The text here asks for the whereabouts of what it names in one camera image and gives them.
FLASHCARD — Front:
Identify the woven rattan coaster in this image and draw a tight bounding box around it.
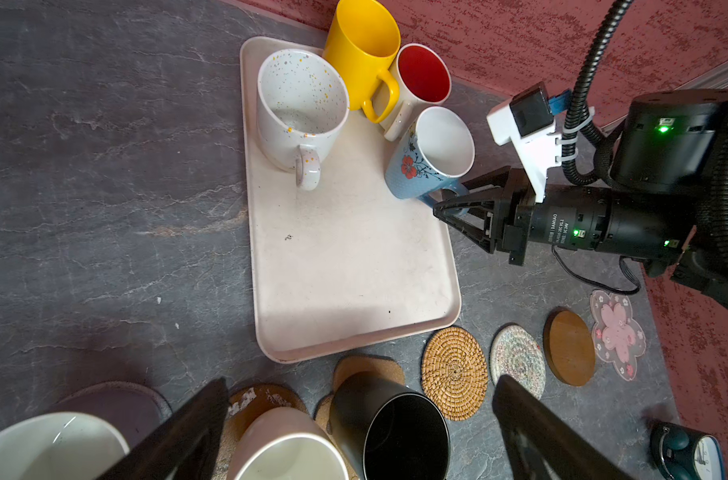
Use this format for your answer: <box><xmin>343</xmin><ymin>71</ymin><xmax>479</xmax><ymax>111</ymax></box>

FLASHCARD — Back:
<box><xmin>421</xmin><ymin>326</ymin><xmax>489</xmax><ymax>421</ymax></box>

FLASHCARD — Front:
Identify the teal alarm clock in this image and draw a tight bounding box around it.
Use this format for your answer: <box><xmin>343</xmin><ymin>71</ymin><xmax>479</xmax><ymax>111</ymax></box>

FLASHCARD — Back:
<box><xmin>650</xmin><ymin>421</ymin><xmax>726</xmax><ymax>480</ymax></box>

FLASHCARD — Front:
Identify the pink flower coaster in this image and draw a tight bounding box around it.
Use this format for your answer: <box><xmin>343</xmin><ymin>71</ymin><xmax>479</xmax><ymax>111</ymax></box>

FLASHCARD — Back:
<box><xmin>589</xmin><ymin>290</ymin><xmax>647</xmax><ymax>381</ymax></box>

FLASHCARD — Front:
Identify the black mug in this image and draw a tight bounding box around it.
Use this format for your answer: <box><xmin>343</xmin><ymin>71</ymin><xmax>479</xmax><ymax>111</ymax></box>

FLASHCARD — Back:
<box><xmin>330</xmin><ymin>372</ymin><xmax>451</xmax><ymax>479</ymax></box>

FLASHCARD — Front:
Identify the yellow mug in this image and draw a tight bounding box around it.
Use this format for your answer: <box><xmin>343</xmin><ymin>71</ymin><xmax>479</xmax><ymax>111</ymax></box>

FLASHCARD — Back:
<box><xmin>323</xmin><ymin>0</ymin><xmax>401</xmax><ymax>124</ymax></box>

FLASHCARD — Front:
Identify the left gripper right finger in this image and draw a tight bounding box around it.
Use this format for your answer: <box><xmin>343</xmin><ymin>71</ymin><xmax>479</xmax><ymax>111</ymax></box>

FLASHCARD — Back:
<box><xmin>492</xmin><ymin>375</ymin><xmax>629</xmax><ymax>479</ymax></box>

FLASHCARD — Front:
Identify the white braided coaster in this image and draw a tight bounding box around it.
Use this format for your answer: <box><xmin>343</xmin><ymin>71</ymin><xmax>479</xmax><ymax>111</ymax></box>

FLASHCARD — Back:
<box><xmin>489</xmin><ymin>324</ymin><xmax>546</xmax><ymax>400</ymax></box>

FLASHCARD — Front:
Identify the beige serving tray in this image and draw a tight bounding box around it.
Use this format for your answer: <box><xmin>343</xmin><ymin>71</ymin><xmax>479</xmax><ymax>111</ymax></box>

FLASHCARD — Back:
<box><xmin>240</xmin><ymin>36</ymin><xmax>462</xmax><ymax>363</ymax></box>

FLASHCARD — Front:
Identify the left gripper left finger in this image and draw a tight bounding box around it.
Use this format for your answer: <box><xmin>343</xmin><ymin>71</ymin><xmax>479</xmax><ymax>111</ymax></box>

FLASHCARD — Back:
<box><xmin>101</xmin><ymin>377</ymin><xmax>230</xmax><ymax>479</ymax></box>

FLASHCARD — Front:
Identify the red interior mug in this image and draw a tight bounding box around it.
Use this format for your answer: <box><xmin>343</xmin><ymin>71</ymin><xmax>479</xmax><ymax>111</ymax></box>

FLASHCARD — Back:
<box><xmin>379</xmin><ymin>43</ymin><xmax>452</xmax><ymax>142</ymax></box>

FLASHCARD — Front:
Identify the blue floral mug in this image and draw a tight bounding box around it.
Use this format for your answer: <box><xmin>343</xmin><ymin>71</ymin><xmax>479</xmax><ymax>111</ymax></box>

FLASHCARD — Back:
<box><xmin>385</xmin><ymin>106</ymin><xmax>476</xmax><ymax>207</ymax></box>

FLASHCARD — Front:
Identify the brown paw coaster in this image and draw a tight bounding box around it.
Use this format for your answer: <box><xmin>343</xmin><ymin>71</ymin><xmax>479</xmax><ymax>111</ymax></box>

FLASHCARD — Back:
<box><xmin>313</xmin><ymin>355</ymin><xmax>406</xmax><ymax>479</ymax></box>

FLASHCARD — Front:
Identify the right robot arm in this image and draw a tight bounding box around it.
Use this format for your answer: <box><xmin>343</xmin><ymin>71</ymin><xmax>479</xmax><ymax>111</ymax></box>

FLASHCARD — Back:
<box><xmin>431</xmin><ymin>1</ymin><xmax>728</xmax><ymax>310</ymax></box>

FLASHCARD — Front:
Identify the brown wooden coaster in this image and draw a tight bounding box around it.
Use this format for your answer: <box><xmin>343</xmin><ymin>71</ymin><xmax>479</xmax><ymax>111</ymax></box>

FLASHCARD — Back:
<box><xmin>543</xmin><ymin>307</ymin><xmax>596</xmax><ymax>387</ymax></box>

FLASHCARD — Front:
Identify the brown glossy coaster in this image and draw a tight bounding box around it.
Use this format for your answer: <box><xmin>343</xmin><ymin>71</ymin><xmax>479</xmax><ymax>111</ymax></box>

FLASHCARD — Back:
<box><xmin>210</xmin><ymin>383</ymin><xmax>310</xmax><ymax>480</ymax></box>

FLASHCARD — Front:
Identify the grey round coaster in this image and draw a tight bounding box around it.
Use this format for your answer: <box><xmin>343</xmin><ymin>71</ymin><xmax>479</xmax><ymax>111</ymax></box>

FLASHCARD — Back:
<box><xmin>47</xmin><ymin>381</ymin><xmax>173</xmax><ymax>449</ymax></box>

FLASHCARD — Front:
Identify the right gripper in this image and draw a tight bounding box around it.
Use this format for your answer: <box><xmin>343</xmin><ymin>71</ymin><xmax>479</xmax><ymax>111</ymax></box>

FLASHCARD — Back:
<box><xmin>432</xmin><ymin>82</ymin><xmax>695</xmax><ymax>266</ymax></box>

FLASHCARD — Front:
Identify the white mug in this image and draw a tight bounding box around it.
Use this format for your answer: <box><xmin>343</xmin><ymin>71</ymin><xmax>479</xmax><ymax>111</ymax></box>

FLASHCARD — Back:
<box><xmin>227</xmin><ymin>407</ymin><xmax>349</xmax><ymax>480</ymax></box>
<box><xmin>257</xmin><ymin>49</ymin><xmax>350</xmax><ymax>191</ymax></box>

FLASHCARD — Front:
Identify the lavender mug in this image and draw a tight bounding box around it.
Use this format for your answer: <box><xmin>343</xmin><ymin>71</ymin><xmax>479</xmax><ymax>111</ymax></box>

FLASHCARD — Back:
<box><xmin>0</xmin><ymin>412</ymin><xmax>130</xmax><ymax>479</ymax></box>

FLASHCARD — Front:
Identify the white mug front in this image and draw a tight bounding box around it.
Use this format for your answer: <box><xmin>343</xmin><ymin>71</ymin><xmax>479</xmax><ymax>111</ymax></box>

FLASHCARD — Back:
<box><xmin>227</xmin><ymin>407</ymin><xmax>349</xmax><ymax>480</ymax></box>

